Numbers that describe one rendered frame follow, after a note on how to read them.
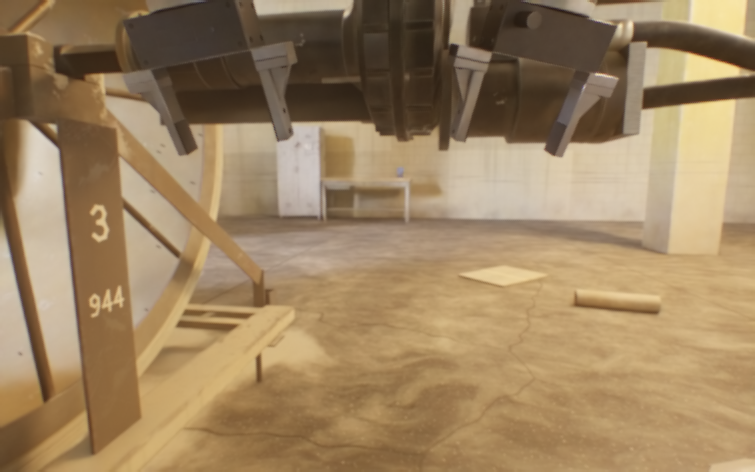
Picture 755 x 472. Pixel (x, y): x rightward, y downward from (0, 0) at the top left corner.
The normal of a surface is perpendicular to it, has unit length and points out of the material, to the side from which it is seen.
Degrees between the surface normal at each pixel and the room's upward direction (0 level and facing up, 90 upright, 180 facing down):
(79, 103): 90
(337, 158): 90
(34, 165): 81
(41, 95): 90
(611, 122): 131
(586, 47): 113
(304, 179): 90
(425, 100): 143
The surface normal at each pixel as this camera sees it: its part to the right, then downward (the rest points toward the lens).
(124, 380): 0.99, 0.02
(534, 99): -0.13, 0.32
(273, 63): -0.09, 0.51
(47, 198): -0.12, -0.23
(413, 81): -0.11, 0.70
